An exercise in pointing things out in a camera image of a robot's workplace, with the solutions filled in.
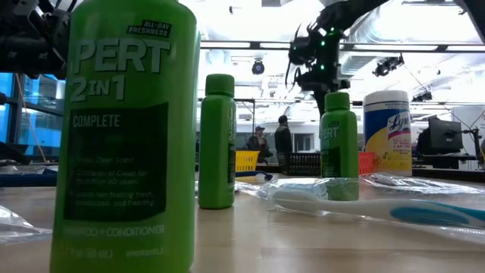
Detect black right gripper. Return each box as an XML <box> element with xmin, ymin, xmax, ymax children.
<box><xmin>293</xmin><ymin>70</ymin><xmax>352</xmax><ymax>118</ymax></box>

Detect green Pert shampoo bottle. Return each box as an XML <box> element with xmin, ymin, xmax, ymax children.
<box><xmin>49</xmin><ymin>0</ymin><xmax>201</xmax><ymax>273</ymax></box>
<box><xmin>319</xmin><ymin>92</ymin><xmax>360</xmax><ymax>202</ymax></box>
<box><xmin>197</xmin><ymin>74</ymin><xmax>237</xmax><ymax>210</ymax></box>

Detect dark blue disposable razor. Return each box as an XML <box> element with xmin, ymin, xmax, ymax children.
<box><xmin>235</xmin><ymin>170</ymin><xmax>274</xmax><ymax>181</ymax></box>

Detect blue white toothbrush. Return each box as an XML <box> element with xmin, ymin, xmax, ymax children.
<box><xmin>257</xmin><ymin>176</ymin><xmax>485</xmax><ymax>238</ymax></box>

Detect plastic black comb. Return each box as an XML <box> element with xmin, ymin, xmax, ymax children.
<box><xmin>358</xmin><ymin>172</ymin><xmax>485</xmax><ymax>196</ymax></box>

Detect clear plastic toothbrush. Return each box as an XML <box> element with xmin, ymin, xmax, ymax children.
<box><xmin>0</xmin><ymin>204</ymin><xmax>53</xmax><ymax>246</ymax></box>

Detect person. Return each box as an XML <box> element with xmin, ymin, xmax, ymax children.
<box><xmin>273</xmin><ymin>115</ymin><xmax>294</xmax><ymax>166</ymax></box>

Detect black plastic basket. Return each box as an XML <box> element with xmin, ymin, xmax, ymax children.
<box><xmin>284</xmin><ymin>152</ymin><xmax>322</xmax><ymax>177</ymax></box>

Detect Lysol wipes canister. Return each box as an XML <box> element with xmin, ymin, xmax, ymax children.
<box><xmin>362</xmin><ymin>89</ymin><xmax>413</xmax><ymax>177</ymax></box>

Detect person's feet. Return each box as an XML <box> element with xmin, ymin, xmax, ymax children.
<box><xmin>246</xmin><ymin>125</ymin><xmax>274</xmax><ymax>165</ymax></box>

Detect orange plastic basket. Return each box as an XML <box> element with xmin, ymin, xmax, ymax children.
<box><xmin>358</xmin><ymin>151</ymin><xmax>377</xmax><ymax>176</ymax></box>

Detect yellow plastic basket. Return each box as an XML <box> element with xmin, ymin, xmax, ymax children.
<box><xmin>235</xmin><ymin>150</ymin><xmax>261</xmax><ymax>174</ymax></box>

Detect clear plastic wrapped comb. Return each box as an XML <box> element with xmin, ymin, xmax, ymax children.
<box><xmin>233</xmin><ymin>180</ymin><xmax>268</xmax><ymax>199</ymax></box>

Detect black computer monitor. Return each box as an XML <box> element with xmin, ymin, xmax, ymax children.
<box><xmin>427</xmin><ymin>116</ymin><xmax>465</xmax><ymax>155</ymax></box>

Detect black overhead beam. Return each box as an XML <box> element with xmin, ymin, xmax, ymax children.
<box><xmin>199</xmin><ymin>39</ymin><xmax>485</xmax><ymax>54</ymax></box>

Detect black background desk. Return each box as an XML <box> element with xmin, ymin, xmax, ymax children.
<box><xmin>411</xmin><ymin>152</ymin><xmax>485</xmax><ymax>184</ymax></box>

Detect silver ventilation duct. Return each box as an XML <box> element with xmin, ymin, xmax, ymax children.
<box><xmin>336</xmin><ymin>14</ymin><xmax>410</xmax><ymax>80</ymax></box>

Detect orange hanging cord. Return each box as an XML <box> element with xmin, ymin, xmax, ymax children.
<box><xmin>14</xmin><ymin>73</ymin><xmax>48</xmax><ymax>164</ymax></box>

